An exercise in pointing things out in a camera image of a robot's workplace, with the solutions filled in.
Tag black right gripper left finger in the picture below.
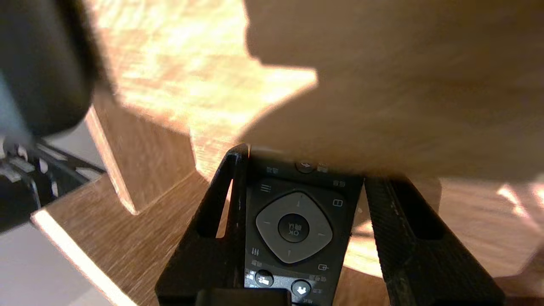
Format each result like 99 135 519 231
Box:
155 144 250 306

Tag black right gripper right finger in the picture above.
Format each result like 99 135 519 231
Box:
365 176 506 306

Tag wooden nightstand drawer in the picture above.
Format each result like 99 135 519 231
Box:
0 136 544 306

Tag black remote grey navigation pad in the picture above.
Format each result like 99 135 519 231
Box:
244 147 365 306

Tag round wooden nightstand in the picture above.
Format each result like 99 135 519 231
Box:
85 0 544 213

